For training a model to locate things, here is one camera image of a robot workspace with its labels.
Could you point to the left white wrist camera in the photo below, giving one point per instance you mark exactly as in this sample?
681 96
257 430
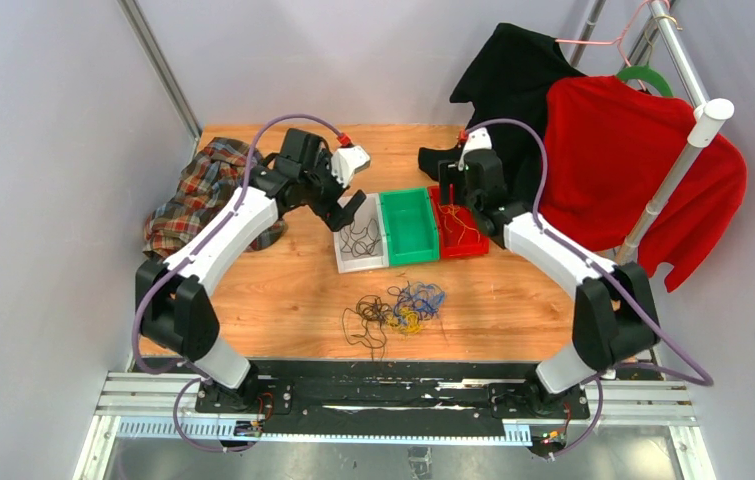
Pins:
346 162

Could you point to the black shirt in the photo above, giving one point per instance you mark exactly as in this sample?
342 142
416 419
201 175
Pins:
510 78

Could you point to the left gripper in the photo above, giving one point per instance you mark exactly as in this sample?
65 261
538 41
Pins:
324 168

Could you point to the white plastic bin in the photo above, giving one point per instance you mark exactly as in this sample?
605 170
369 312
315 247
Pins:
362 245

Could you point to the pink clothes hanger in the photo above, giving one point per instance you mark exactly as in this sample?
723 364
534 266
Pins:
618 26

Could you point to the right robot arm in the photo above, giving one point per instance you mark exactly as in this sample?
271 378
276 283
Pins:
614 312

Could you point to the red sweater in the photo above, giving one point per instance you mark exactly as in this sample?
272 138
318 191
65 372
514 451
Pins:
609 148

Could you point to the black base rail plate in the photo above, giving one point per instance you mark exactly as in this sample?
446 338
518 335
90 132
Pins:
394 398

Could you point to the red plastic bin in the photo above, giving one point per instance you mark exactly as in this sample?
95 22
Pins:
457 232

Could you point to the plaid flannel shirt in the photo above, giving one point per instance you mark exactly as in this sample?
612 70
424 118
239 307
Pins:
204 187

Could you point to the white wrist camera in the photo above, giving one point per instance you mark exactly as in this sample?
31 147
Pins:
478 139
346 162

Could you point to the green plastic bin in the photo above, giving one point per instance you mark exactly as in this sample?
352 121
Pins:
410 226

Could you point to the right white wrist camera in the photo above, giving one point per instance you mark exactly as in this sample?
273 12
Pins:
478 139

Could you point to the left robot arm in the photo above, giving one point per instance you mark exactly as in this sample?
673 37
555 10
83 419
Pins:
174 308

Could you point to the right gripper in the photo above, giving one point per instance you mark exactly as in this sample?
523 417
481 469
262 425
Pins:
449 173

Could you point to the white clothes rack pole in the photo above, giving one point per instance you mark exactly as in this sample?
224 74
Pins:
711 115

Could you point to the green clothes hanger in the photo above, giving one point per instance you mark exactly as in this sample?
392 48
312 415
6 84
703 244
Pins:
647 75

